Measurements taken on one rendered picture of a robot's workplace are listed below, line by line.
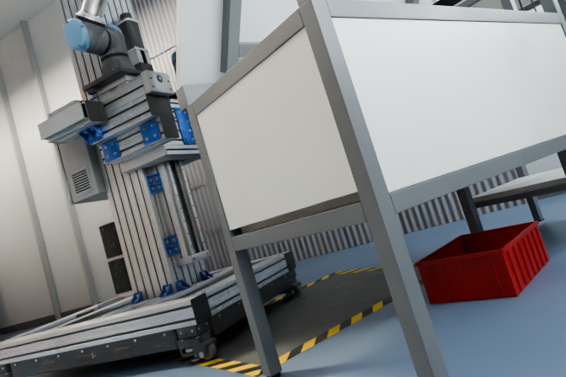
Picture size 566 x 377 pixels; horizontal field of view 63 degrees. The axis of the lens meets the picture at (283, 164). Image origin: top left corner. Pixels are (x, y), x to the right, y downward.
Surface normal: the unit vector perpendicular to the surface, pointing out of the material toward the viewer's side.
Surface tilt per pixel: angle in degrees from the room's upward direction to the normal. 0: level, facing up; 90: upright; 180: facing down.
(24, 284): 90
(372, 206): 90
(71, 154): 90
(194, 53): 126
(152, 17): 90
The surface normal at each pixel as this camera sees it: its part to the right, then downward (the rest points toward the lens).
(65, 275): -0.44, 0.04
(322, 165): -0.77, 0.18
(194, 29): 0.62, 0.36
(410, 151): 0.56, -0.25
